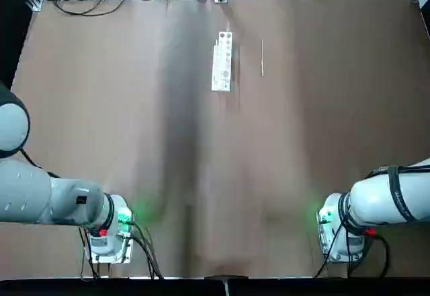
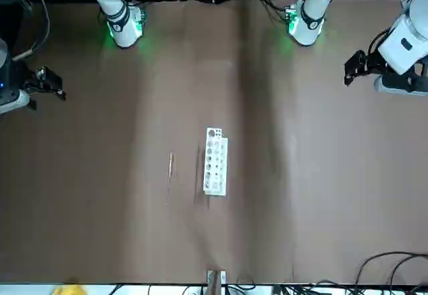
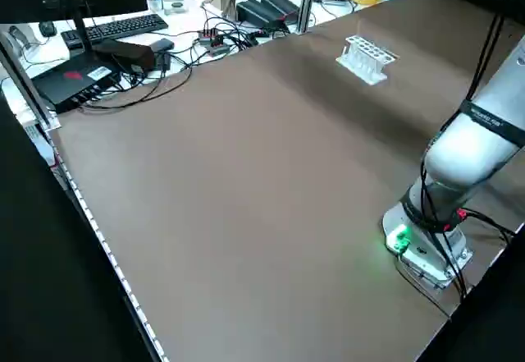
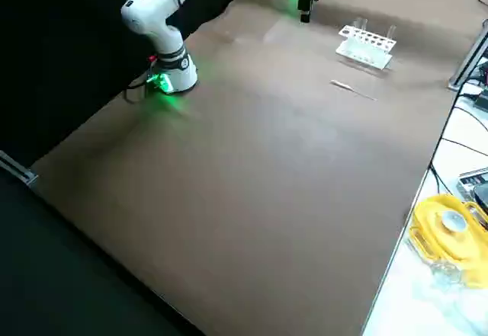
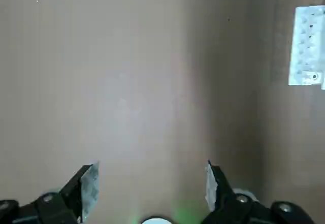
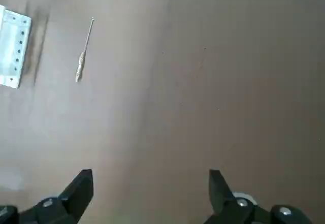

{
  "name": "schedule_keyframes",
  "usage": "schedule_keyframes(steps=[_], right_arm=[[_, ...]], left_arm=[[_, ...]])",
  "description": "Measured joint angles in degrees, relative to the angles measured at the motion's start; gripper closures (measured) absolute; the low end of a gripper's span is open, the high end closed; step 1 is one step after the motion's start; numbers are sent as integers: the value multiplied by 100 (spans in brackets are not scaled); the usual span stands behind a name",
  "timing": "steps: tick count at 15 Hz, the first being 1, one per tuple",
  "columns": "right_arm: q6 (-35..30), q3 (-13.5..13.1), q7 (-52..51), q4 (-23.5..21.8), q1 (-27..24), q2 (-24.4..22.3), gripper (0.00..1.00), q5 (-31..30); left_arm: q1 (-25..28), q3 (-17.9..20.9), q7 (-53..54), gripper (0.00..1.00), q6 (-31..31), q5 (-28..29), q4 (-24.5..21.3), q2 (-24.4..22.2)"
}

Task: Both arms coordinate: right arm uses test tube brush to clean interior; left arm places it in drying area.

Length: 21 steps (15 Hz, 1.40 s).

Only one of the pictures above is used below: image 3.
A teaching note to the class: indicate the black box red logo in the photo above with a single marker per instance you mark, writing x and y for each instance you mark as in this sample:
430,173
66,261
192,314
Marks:
61,87

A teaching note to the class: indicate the clear case dark disc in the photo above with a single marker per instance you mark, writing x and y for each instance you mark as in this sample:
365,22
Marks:
176,7

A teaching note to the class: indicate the black computer mouse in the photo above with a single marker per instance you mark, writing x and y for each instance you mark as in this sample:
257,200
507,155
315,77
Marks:
48,28

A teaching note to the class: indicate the black monitor stand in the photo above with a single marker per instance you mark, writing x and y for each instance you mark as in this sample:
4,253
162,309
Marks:
82,33

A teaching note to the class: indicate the small grey adapter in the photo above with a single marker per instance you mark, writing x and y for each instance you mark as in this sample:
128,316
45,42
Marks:
162,44

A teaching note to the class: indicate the black power adapter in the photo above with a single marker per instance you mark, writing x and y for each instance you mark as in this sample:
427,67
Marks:
283,5
254,11

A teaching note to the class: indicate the aluminium frame rail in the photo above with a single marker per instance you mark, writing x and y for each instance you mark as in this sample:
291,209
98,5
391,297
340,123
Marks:
25,79

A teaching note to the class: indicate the black keyboard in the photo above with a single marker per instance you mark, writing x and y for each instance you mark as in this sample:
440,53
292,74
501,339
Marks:
123,25

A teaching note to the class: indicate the white test tube rack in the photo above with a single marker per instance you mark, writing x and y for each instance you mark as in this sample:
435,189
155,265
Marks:
371,79

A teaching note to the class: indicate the aluminium post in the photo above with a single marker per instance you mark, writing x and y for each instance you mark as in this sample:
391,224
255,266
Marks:
305,9

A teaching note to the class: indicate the usb hub red plugs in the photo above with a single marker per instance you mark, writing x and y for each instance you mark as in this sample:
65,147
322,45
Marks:
215,44

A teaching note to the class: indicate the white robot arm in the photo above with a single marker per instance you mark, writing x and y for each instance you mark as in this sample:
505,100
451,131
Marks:
467,152

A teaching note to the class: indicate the dark power brick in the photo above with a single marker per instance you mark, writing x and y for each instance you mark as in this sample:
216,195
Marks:
131,54

